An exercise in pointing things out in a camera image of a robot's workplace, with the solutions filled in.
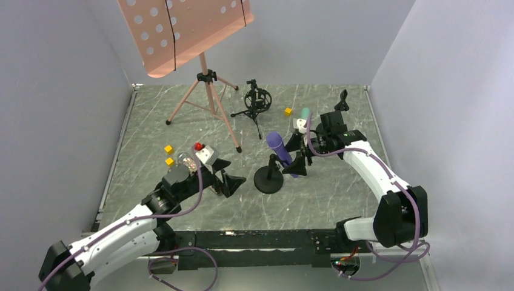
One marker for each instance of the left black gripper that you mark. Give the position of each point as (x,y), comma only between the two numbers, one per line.
(219,176)

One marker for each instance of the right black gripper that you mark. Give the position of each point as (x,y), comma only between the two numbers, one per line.
(305,150)

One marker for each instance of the purple microphone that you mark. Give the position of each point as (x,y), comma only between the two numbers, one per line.
(276,143)

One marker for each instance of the black round-base mic stand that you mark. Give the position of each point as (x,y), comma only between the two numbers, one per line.
(268,179)

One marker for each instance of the glitter silver microphone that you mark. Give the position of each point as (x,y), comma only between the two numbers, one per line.
(185,159)

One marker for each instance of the teal microphone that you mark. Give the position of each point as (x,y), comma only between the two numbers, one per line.
(305,113)

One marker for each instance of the black tripod shock mount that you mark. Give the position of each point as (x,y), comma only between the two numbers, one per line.
(257,100)

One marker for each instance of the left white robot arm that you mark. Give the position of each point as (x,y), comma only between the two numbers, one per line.
(144,230)

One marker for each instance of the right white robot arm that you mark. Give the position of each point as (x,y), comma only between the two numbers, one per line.
(402,213)

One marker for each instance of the pink music stand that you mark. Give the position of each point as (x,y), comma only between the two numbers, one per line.
(168,34)

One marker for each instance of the yellow cube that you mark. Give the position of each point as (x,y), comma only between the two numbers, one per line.
(169,149)
(170,162)
(288,111)

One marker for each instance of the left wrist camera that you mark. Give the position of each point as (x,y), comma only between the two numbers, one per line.
(206,154)

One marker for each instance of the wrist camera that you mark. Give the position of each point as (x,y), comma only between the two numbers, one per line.
(206,154)
(300,125)

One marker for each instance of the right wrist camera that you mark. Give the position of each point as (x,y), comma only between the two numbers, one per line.
(300,125)

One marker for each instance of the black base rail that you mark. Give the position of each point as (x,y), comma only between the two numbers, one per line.
(259,248)

